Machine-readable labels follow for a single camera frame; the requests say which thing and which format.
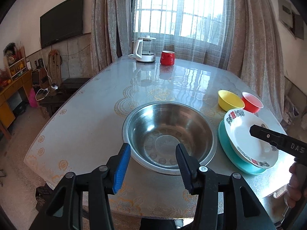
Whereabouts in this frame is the red plastic bowl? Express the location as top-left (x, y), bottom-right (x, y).
top-left (241, 92), bottom-right (263, 113)

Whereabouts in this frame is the black wall television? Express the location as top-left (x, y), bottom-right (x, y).
top-left (40, 0), bottom-right (84, 48)

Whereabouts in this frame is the right beige curtain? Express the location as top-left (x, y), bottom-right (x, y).
top-left (227, 0), bottom-right (285, 122)

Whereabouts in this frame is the white glass electric kettle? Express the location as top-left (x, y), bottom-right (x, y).
top-left (129, 35), bottom-right (156, 63)

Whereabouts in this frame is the large white double-happiness plate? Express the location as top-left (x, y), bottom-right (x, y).
top-left (224, 108), bottom-right (278, 169)

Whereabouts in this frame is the pink plastic bin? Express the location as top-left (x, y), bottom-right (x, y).
top-left (28, 88), bottom-right (38, 108)

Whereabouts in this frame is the wooden folding chair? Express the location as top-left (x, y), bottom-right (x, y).
top-left (46, 49), bottom-right (62, 86)

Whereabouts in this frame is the wooden cabinet with shelf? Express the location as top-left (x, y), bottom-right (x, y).
top-left (1, 46), bottom-right (32, 140)

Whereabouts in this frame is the stainless steel basin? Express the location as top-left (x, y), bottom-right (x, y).
top-left (122, 102), bottom-right (217, 176)

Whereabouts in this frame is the barred window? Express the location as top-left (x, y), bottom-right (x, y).
top-left (133, 0), bottom-right (226, 45)

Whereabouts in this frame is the white charger cable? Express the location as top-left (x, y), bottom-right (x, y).
top-left (35, 49), bottom-right (58, 102)

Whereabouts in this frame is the person's right hand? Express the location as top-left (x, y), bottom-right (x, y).
top-left (284, 162), bottom-right (307, 208)

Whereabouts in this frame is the wall electrical box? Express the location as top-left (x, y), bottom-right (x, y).
top-left (278, 0), bottom-right (304, 40)

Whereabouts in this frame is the red ceramic mug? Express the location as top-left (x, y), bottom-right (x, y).
top-left (160, 50), bottom-right (175, 66)

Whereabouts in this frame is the yellow plastic bowl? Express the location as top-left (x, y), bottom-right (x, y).
top-left (218, 90), bottom-right (245, 112)

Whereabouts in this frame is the turquoise plastic plate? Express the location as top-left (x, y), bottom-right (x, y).
top-left (218, 120), bottom-right (265, 176)

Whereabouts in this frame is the dark low bench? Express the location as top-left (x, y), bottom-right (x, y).
top-left (39, 78), bottom-right (90, 117)

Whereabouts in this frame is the beige curtain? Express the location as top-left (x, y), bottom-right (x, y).
top-left (91, 0), bottom-right (132, 75)
top-left (227, 0), bottom-right (285, 122)

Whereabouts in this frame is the left beige curtain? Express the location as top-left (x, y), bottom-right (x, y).
top-left (91, 0), bottom-right (132, 75)

